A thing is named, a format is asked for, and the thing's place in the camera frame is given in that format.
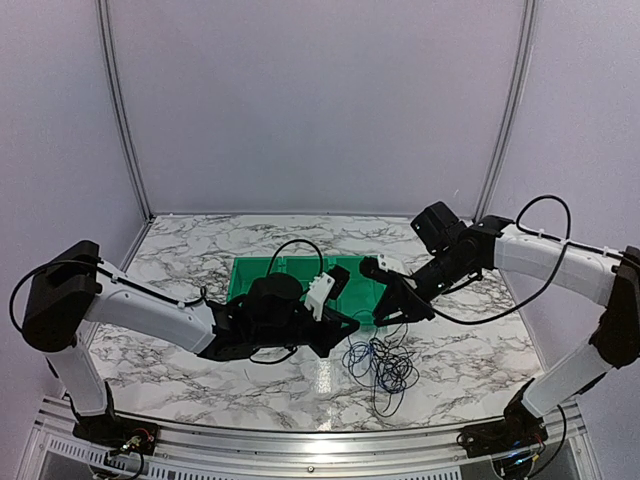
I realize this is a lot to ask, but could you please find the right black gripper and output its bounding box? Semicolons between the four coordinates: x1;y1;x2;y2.
372;247;476;328

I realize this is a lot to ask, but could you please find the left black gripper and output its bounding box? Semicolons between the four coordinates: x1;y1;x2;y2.
255;307;361;360

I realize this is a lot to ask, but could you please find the light blue cable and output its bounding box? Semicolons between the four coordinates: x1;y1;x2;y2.
341;309;381;389

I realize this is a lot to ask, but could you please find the brown cable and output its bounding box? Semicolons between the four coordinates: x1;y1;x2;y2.
367;319;422;419

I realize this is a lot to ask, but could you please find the dark blue cable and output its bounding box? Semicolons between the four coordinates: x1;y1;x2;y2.
369;339;416;394

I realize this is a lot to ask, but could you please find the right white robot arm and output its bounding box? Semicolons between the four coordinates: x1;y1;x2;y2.
359;202;639;455

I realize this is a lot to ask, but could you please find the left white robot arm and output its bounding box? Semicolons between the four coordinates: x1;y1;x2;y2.
13;240;359;445

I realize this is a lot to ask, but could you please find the right green bin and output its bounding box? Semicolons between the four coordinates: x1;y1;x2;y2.
324;256;385;329

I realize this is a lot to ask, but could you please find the middle green bin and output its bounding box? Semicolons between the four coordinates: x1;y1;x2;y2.
278;256;327;288

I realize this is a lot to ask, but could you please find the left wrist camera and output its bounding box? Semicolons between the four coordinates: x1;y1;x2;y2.
304;265;350;322

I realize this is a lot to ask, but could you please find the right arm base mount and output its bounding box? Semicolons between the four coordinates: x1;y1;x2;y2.
456;419;548;458

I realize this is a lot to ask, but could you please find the right aluminium frame post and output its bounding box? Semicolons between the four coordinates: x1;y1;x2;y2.
472;0;539;220

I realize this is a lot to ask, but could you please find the aluminium frame post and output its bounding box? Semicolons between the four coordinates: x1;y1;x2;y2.
95;0;155;223
472;0;539;220

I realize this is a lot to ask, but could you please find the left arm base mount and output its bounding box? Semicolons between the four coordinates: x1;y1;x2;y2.
73;414;159;455

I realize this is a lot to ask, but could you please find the front aluminium rail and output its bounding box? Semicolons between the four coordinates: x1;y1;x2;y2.
29;394;596;480

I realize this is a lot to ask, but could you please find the left aluminium frame post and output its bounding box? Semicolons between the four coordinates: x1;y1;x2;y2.
95;0;155;223

